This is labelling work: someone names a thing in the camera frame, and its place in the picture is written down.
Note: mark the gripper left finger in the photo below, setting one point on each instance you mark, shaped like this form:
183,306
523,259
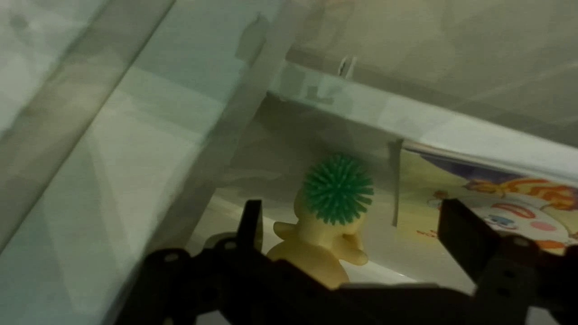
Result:
250,225

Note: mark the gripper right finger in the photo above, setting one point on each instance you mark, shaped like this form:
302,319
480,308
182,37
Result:
465,234

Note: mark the yellow rubber duck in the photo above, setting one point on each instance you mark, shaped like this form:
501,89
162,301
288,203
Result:
316,246

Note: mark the colourful picture book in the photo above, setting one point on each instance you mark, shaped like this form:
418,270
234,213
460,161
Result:
451,189

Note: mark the white cabinet door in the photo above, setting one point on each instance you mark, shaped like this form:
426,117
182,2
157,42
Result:
135,135

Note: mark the green spiky ball toy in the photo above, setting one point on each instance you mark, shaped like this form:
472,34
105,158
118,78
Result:
337,189

